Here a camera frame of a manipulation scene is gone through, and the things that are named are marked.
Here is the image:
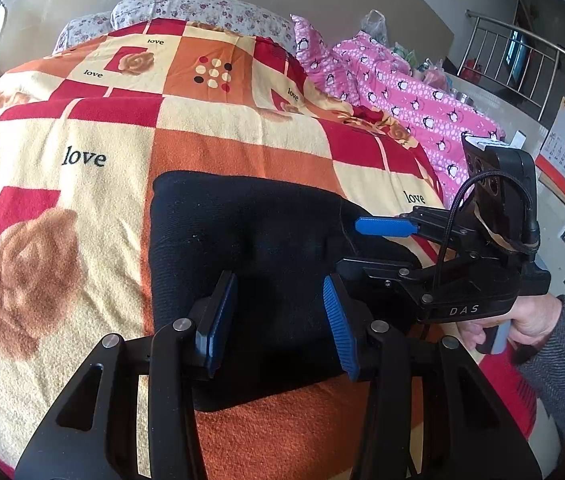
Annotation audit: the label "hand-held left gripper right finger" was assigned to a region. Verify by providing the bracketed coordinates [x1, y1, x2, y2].
[323, 274, 543, 480]

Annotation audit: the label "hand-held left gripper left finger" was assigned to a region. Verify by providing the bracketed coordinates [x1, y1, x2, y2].
[15, 270, 239, 480]

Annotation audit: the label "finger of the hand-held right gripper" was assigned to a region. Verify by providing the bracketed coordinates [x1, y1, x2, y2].
[355, 205, 486, 247]
[335, 256, 463, 301]

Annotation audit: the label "black pants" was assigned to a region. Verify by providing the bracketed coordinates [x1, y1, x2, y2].
[147, 170, 433, 411]

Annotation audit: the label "person's right hand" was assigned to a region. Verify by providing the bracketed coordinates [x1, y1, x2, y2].
[455, 292, 564, 361]

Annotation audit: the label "pink penguin print quilt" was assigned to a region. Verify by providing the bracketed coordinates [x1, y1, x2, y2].
[290, 14, 506, 201]

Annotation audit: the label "clear plastic bag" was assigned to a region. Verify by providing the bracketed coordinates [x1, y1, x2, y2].
[360, 9, 388, 46]

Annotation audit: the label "orange red checked printed blanket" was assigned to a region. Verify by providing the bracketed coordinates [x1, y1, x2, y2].
[0, 17, 533, 480]

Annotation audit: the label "large floral pillow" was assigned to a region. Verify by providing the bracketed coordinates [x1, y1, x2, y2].
[110, 0, 297, 56]

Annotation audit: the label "small floral pillow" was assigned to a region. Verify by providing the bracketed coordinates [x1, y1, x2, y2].
[52, 14, 113, 53]

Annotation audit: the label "black braided cable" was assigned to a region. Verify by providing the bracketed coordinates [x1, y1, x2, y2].
[433, 172, 538, 306]

